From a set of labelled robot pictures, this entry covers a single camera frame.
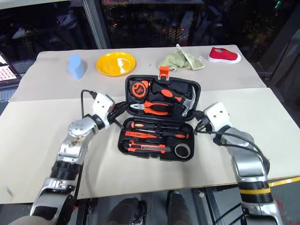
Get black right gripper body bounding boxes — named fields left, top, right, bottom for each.
left=196, top=110, right=213, bottom=133

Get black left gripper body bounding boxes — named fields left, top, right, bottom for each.
left=108, top=104, right=119, bottom=128

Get black plastic tool case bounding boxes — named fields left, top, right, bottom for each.
left=116, top=74, right=202, bottom=161

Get long orange black screwdriver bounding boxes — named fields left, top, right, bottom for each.
left=135, top=127, right=190, bottom=140

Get orange voltage tester pen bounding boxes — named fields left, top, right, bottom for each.
left=124, top=131, right=157, bottom=139

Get short orange black screwdriver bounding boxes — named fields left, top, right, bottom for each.
left=129, top=120, right=162, bottom=130

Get black electrical tape roll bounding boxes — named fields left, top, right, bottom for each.
left=173, top=142, right=191, bottom=158

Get orange black utility knife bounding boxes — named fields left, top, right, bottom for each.
left=127, top=140, right=171, bottom=154

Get orange tool case latch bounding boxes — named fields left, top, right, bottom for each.
left=158, top=66, right=171, bottom=79

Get orange black tape measure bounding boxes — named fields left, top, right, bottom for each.
left=131, top=80, right=150, bottom=98

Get claw hammer with orange grip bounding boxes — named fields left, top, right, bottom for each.
left=150, top=81, right=198, bottom=118

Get yellow plastic plate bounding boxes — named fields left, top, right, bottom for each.
left=96, top=52, right=136, bottom=76

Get green cloth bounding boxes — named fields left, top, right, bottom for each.
left=159, top=44, right=206, bottom=71

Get blue foam block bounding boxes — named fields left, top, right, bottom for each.
left=67, top=54, right=88, bottom=81

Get red shoe with white sole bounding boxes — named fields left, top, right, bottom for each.
left=208, top=46, right=242, bottom=64

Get dark rounded shape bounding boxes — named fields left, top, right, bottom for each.
left=110, top=198, right=147, bottom=225
left=166, top=190, right=192, bottom=225

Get grey keyboard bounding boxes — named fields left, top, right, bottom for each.
left=0, top=85, right=18, bottom=104

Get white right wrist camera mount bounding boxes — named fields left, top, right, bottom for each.
left=203, top=102, right=233, bottom=132

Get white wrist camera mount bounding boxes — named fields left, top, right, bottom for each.
left=203, top=102, right=233, bottom=132
left=92, top=93, right=115, bottom=129

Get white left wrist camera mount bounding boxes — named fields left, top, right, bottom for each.
left=92, top=93, right=115, bottom=129

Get orange handled pliers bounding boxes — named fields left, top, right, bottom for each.
left=130, top=100, right=173, bottom=116

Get black table frame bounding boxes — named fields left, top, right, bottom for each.
left=75, top=184, right=240, bottom=225

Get grey window frame post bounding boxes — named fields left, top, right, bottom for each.
left=82, top=0, right=111, bottom=50

